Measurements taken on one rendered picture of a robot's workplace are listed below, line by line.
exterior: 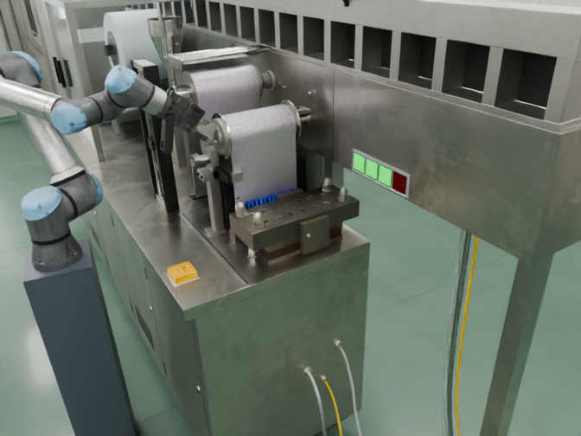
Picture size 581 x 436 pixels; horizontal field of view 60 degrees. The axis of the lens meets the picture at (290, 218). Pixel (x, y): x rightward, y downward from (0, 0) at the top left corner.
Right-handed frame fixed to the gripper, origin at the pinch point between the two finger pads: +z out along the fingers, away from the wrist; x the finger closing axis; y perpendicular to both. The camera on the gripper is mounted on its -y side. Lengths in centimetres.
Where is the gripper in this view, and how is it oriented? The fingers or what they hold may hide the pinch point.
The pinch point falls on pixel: (211, 143)
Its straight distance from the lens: 159.8
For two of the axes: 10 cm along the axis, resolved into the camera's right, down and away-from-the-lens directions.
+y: 5.3, -8.5, -0.7
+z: 6.7, 3.6, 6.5
